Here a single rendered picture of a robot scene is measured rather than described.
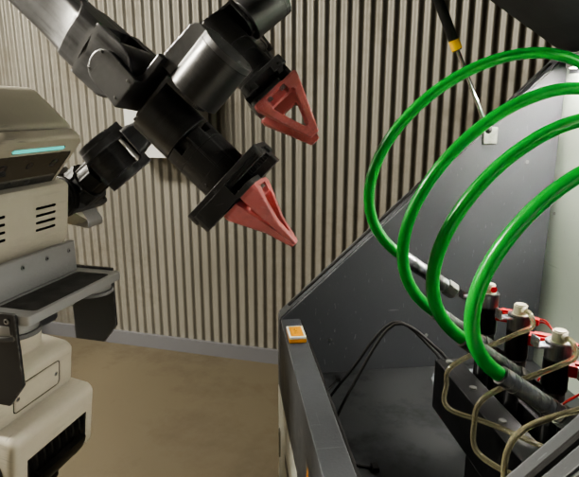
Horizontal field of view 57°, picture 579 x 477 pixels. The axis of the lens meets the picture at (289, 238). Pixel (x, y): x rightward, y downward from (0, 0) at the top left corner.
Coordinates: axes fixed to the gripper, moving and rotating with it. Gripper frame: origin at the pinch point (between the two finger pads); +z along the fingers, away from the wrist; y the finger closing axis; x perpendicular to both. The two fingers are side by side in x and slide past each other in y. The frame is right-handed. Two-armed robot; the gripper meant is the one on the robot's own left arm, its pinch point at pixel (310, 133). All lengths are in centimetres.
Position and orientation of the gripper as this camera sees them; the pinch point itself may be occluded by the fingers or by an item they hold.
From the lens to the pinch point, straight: 71.1
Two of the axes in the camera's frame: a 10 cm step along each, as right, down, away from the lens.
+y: 0.7, 0.1, 10.0
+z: 6.8, 7.3, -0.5
